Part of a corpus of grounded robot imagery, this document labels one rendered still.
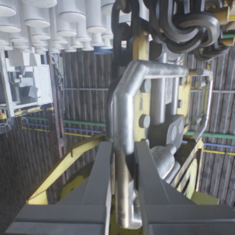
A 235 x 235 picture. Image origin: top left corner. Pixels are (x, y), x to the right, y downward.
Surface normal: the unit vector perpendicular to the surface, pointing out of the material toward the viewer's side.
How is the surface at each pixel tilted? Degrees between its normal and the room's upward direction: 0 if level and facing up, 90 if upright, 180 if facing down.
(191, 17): 87
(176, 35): 68
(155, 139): 94
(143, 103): 90
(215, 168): 90
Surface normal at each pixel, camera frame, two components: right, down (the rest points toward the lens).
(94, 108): -0.35, 0.24
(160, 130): -0.49, -0.39
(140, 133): 0.80, 0.14
